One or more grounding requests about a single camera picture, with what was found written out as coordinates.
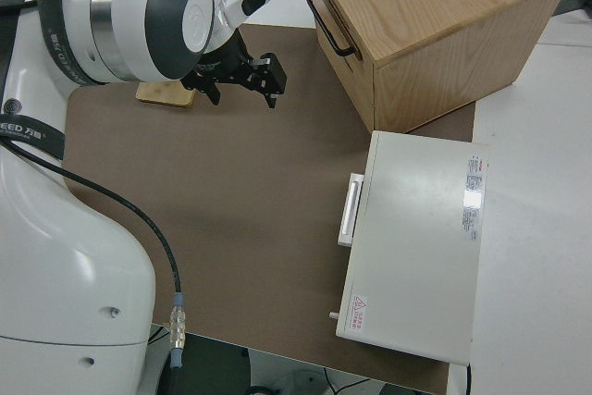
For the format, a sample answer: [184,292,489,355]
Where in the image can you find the white toaster oven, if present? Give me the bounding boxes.
[328,130,491,366]

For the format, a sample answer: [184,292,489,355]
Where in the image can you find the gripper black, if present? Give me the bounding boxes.
[182,36,289,110]

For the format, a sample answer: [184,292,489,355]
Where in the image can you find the black drawer handle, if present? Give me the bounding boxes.
[304,0,358,58]

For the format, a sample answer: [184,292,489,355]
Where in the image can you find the wooden mug tree stand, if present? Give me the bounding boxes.
[135,80,195,110]

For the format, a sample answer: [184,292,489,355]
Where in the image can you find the brown table mat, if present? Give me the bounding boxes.
[62,23,477,388]

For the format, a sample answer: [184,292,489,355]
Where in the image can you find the dark robot stand base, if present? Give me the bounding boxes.
[154,332,253,395]

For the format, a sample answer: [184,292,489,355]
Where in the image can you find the black cable metal connector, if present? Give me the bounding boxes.
[0,133,187,395]

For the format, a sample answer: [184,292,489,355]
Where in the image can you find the black branded strap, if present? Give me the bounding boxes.
[0,110,67,160]
[39,0,92,89]

